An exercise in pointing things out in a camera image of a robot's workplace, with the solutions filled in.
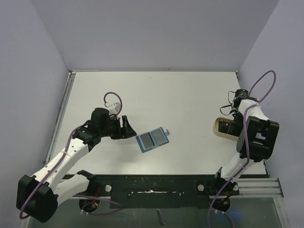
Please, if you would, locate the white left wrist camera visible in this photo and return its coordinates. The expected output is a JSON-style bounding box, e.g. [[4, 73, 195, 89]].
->
[[104, 102, 121, 115]]

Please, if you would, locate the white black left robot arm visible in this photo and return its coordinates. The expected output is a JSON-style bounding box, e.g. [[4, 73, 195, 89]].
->
[[16, 108, 137, 222]]

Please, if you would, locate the aluminium front rail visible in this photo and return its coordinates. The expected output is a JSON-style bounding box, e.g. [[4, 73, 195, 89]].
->
[[23, 177, 285, 228]]

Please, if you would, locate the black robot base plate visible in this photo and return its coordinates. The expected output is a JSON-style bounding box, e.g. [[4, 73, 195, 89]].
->
[[67, 174, 239, 209]]

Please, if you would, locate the stack of credit cards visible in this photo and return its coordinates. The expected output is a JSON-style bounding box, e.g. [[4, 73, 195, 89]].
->
[[218, 121, 233, 136]]

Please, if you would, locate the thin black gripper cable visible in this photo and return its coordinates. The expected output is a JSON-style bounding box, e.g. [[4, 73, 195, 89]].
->
[[219, 90, 238, 117]]

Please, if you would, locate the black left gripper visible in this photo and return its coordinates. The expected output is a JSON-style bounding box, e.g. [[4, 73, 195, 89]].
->
[[100, 115, 136, 140]]

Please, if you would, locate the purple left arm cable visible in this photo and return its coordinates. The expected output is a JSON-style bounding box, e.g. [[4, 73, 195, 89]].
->
[[19, 92, 124, 219]]

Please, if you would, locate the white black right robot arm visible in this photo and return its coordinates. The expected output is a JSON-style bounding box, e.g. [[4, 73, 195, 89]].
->
[[211, 89, 279, 194]]

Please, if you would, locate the aluminium left side rail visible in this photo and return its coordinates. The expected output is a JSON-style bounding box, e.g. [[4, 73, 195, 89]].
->
[[44, 71, 76, 166]]

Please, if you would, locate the aluminium rail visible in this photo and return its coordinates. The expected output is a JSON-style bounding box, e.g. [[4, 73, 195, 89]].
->
[[23, 177, 285, 228], [44, 71, 76, 166]]

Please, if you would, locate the beige oval card tray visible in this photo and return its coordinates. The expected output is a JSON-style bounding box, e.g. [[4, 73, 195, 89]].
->
[[213, 117, 242, 141]]

